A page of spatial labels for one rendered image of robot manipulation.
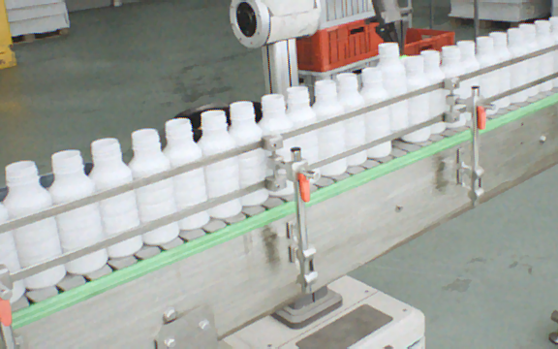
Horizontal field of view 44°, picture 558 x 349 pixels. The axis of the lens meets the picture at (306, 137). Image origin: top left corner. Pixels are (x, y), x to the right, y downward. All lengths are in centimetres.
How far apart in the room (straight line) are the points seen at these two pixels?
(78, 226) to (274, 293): 36
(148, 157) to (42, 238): 18
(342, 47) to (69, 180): 282
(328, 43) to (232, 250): 257
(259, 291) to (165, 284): 18
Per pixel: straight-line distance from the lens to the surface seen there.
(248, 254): 110
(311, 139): 116
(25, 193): 94
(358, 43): 377
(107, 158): 97
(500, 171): 158
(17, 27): 1055
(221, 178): 106
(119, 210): 99
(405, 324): 217
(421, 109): 135
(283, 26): 186
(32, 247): 96
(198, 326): 108
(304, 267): 111
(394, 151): 133
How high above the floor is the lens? 144
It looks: 18 degrees down
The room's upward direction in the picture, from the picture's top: 4 degrees counter-clockwise
